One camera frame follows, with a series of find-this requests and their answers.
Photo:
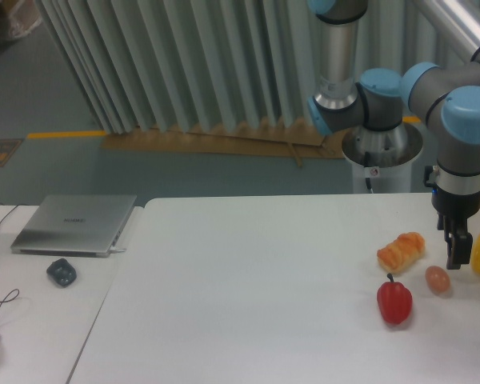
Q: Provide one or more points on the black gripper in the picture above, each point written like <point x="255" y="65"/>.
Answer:
<point x="455" y="197"/>

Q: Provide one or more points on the red bell pepper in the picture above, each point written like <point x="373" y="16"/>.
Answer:
<point x="394" y="301"/>

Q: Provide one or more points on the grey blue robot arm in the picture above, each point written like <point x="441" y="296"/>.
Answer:
<point x="446" y="101"/>

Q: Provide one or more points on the brown egg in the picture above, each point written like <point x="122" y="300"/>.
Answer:
<point x="437" y="279"/>

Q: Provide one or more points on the orange bread loaf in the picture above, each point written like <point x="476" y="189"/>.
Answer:
<point x="402" y="252"/>

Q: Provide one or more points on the brown cardboard sheet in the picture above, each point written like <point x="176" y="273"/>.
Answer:
<point x="298" y="142"/>

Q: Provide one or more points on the white laptop plug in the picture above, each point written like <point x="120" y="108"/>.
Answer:
<point x="115" y="250"/>

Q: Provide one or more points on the grey folding screen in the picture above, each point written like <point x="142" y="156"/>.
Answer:
<point x="196" y="65"/>

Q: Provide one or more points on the black small controller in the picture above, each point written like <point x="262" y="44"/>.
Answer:
<point x="62" y="273"/>

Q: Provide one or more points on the silver closed laptop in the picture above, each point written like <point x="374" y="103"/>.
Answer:
<point x="76" y="225"/>

